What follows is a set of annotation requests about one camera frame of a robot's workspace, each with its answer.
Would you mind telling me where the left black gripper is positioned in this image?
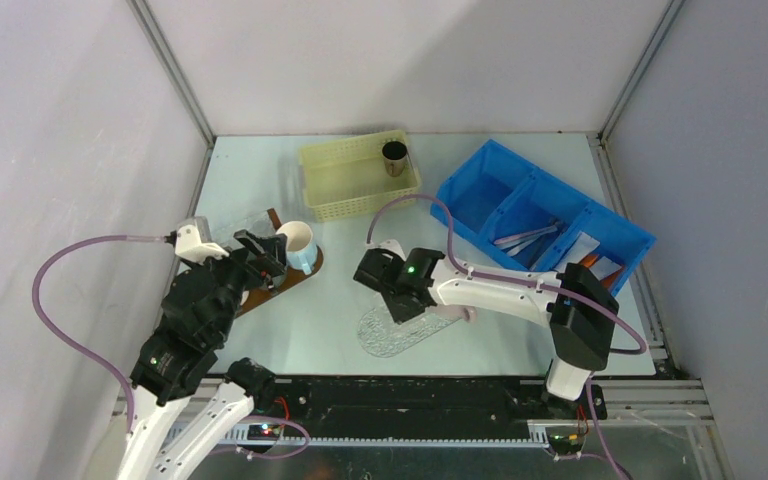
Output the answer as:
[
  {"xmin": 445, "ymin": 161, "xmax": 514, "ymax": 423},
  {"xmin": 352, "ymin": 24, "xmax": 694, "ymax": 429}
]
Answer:
[{"xmin": 185, "ymin": 227, "xmax": 288, "ymax": 342}]

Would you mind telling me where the light blue mug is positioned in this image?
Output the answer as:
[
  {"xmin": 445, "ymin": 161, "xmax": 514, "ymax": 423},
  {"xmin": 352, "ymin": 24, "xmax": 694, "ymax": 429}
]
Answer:
[{"xmin": 276, "ymin": 221, "xmax": 319, "ymax": 275}]

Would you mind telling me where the brown mug black inside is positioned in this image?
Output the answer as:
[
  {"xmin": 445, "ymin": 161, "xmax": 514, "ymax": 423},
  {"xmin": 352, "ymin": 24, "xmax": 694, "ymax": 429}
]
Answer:
[{"xmin": 381, "ymin": 140, "xmax": 408, "ymax": 178}]

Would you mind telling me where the clear container with brown lid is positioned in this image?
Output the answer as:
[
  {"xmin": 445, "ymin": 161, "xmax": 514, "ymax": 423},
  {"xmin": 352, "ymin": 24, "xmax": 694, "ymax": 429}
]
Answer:
[{"xmin": 211, "ymin": 210, "xmax": 277, "ymax": 250}]

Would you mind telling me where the pink mug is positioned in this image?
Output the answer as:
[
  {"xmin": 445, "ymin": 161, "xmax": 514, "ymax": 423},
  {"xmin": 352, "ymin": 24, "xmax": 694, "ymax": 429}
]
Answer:
[{"xmin": 428, "ymin": 305, "xmax": 478, "ymax": 323}]

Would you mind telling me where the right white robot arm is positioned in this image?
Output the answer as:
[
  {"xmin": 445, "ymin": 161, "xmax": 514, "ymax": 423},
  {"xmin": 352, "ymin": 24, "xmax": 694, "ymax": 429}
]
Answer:
[{"xmin": 353, "ymin": 242, "xmax": 619, "ymax": 418}]

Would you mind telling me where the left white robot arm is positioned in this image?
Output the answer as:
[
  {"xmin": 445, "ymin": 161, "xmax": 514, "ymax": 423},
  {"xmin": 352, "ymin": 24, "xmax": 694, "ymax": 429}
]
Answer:
[{"xmin": 116, "ymin": 223, "xmax": 287, "ymax": 479}]

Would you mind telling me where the brown wooden oval tray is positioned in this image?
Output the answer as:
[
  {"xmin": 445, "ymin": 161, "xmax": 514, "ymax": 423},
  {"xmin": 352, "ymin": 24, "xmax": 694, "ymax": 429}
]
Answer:
[{"xmin": 231, "ymin": 208, "xmax": 325, "ymax": 319}]

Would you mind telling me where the clear textured oval tray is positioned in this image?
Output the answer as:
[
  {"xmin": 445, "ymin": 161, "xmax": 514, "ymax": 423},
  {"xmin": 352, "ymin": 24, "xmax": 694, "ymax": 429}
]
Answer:
[{"xmin": 357, "ymin": 304, "xmax": 461, "ymax": 358}]

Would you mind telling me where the light blue toothbrush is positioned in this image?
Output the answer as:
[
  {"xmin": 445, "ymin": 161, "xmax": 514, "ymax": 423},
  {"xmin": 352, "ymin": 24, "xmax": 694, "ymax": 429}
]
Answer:
[{"xmin": 504, "ymin": 232, "xmax": 553, "ymax": 257}]

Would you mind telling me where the white toothpaste tube black cap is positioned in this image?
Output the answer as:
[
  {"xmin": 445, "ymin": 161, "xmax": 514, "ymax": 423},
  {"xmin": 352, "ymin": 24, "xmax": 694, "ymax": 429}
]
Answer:
[{"xmin": 553, "ymin": 232, "xmax": 600, "ymax": 273}]

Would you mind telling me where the orange toothpaste tube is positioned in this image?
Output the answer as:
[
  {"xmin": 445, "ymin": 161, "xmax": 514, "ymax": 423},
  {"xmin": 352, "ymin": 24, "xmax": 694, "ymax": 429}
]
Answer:
[{"xmin": 579, "ymin": 253, "xmax": 600, "ymax": 268}]

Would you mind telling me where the white toothpaste tube pink cap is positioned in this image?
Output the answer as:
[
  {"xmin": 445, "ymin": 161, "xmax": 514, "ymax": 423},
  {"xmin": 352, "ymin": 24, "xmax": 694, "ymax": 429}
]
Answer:
[{"xmin": 589, "ymin": 256, "xmax": 623, "ymax": 281}]

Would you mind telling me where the yellow perforated plastic basket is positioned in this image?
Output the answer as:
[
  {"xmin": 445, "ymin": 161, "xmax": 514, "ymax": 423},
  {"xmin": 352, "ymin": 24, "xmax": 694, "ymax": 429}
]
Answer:
[{"xmin": 298, "ymin": 130, "xmax": 422, "ymax": 223}]

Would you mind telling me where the blue plastic divided bin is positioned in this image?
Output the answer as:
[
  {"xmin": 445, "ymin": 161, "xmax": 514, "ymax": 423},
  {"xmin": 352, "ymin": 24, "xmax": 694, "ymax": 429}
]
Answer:
[{"xmin": 430, "ymin": 140, "xmax": 656, "ymax": 294}]

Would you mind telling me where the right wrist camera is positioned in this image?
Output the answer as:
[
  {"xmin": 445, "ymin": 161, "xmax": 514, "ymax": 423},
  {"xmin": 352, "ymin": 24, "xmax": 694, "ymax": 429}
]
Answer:
[{"xmin": 377, "ymin": 239, "xmax": 407, "ymax": 260}]

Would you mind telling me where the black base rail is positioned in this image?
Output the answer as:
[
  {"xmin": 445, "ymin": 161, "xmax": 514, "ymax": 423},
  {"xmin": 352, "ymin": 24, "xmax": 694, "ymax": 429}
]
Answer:
[{"xmin": 238, "ymin": 365, "xmax": 607, "ymax": 442}]

